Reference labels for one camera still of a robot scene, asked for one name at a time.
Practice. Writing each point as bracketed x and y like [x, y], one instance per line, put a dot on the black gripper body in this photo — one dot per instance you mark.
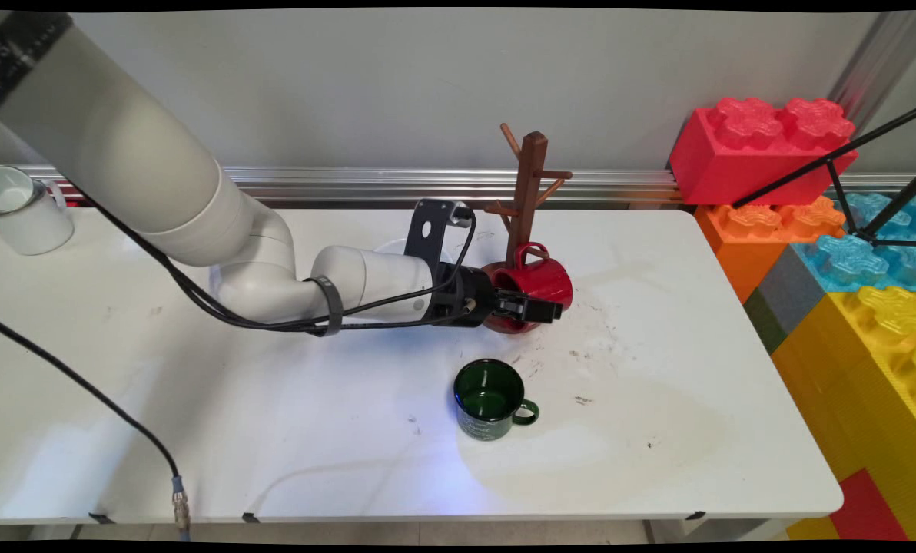
[466, 296]

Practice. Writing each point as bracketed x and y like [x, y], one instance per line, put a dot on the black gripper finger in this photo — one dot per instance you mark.
[535, 309]

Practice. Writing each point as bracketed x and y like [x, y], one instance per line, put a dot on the red speckled enamel mug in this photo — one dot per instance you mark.
[542, 280]

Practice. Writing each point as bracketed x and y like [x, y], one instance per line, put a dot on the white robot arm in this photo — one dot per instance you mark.
[120, 146]

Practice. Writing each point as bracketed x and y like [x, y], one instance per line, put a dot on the brown wooden mug tree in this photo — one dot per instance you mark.
[533, 192]

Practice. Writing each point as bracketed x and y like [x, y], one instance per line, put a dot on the dark green enamel mug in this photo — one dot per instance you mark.
[489, 418]

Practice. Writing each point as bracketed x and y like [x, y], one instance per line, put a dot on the giant orange toy brick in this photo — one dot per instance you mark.
[742, 246]

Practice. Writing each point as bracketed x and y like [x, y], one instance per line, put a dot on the giant dark green toy brick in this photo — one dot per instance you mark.
[765, 322]

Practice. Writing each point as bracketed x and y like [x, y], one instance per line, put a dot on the giant red toy brick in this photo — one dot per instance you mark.
[750, 161]

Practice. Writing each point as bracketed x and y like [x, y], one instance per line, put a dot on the giant grey toy brick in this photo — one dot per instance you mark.
[796, 292]

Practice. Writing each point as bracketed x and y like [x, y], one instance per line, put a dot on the giant blue toy brick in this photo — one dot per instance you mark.
[850, 261]

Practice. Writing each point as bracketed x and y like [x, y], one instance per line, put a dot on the giant yellow toy brick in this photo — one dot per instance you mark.
[850, 384]

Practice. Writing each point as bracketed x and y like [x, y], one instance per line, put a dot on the black tripod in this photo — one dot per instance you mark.
[830, 159]

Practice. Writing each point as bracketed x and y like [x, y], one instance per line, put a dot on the flat red toy brick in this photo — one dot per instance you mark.
[869, 511]

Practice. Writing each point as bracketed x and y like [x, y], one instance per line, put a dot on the upright aluminium profile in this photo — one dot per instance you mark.
[881, 61]

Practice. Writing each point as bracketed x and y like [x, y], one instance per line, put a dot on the white mug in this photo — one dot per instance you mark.
[35, 230]

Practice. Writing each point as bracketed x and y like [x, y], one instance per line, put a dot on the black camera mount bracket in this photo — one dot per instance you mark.
[436, 211]

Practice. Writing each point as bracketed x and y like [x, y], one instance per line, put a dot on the aluminium rail along table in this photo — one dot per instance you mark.
[350, 184]

